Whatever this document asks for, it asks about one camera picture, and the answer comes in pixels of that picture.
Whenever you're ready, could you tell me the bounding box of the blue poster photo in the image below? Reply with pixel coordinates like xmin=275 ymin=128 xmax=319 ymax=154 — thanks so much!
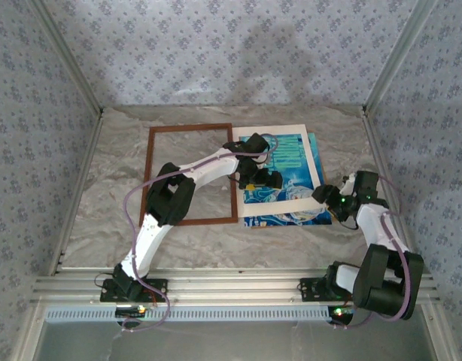
xmin=238 ymin=131 xmax=333 ymax=229

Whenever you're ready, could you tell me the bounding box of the white mat board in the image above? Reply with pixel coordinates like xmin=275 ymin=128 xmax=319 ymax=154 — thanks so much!
xmin=231 ymin=123 xmax=332 ymax=219

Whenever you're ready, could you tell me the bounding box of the brown wooden picture frame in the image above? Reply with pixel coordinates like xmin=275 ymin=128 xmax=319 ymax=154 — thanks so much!
xmin=139 ymin=123 xmax=239 ymax=226

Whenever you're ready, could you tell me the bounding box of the grey metal panel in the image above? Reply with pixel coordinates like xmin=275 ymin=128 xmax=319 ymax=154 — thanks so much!
xmin=35 ymin=319 xmax=439 ymax=361

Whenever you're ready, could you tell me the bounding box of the aluminium side rail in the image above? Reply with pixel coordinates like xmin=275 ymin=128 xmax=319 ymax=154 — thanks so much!
xmin=360 ymin=108 xmax=422 ymax=275
xmin=46 ymin=111 xmax=106 ymax=278

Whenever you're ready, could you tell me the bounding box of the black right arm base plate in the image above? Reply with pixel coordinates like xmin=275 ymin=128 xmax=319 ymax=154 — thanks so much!
xmin=299 ymin=278 xmax=369 ymax=303

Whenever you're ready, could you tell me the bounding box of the aluminium mounting rail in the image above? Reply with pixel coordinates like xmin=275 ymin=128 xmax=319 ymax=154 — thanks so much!
xmin=31 ymin=267 xmax=441 ymax=304

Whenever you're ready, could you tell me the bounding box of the grey slotted cable duct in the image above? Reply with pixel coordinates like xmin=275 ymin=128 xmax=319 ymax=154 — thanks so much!
xmin=44 ymin=305 xmax=333 ymax=323

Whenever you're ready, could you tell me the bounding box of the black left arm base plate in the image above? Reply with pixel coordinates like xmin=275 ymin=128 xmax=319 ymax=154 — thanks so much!
xmin=100 ymin=278 xmax=169 ymax=304

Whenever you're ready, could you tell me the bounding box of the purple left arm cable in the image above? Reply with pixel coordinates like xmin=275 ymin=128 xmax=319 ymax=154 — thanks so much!
xmin=120 ymin=133 xmax=281 ymax=332

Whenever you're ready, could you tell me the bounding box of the aluminium corner post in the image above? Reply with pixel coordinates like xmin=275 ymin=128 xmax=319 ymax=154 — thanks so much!
xmin=361 ymin=0 xmax=441 ymax=116
xmin=27 ymin=0 xmax=105 ymax=116

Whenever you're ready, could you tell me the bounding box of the aluminium frame leg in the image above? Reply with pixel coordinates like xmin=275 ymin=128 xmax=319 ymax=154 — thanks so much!
xmin=12 ymin=304 xmax=47 ymax=361
xmin=421 ymin=304 xmax=457 ymax=361

